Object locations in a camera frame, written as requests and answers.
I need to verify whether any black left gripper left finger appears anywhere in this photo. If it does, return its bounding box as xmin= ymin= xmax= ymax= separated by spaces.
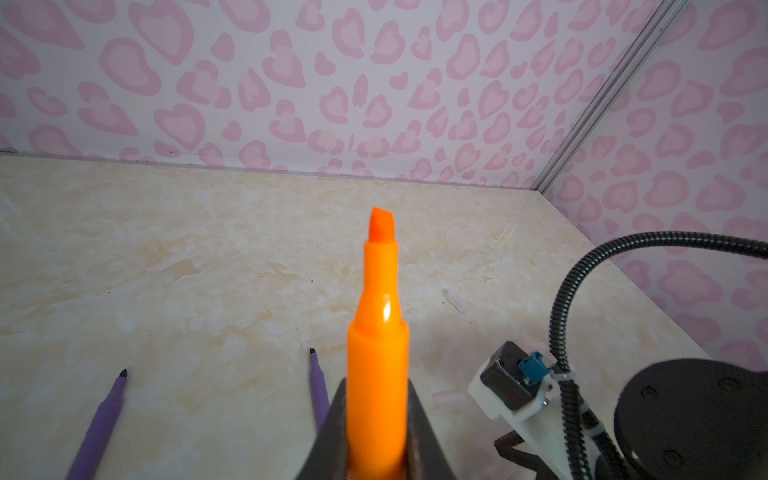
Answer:
xmin=296 ymin=378 xmax=349 ymax=480

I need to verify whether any purple marker pen left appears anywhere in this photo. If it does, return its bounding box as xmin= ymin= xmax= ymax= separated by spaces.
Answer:
xmin=66 ymin=369 xmax=128 ymax=480

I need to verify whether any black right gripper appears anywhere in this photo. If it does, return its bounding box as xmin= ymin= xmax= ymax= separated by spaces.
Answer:
xmin=493 ymin=358 xmax=768 ymax=480

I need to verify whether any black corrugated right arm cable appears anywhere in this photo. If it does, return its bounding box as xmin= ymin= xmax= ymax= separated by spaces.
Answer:
xmin=548 ymin=230 xmax=768 ymax=480

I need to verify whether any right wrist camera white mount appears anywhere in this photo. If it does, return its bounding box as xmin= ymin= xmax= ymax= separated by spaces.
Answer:
xmin=468 ymin=341 xmax=572 ymax=479

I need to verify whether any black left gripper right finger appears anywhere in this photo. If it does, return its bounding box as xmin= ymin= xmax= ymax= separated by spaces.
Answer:
xmin=405 ymin=380 xmax=456 ymax=480

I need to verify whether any translucent pen cap far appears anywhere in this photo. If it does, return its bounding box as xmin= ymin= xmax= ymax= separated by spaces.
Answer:
xmin=442 ymin=289 xmax=470 ymax=314

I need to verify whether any purple marker pen right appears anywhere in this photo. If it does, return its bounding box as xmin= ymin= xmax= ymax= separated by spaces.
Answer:
xmin=309 ymin=348 xmax=330 ymax=431

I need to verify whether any purple marker pen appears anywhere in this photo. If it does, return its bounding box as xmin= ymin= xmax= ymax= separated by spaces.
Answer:
xmin=66 ymin=369 xmax=128 ymax=480
xmin=309 ymin=348 xmax=330 ymax=431

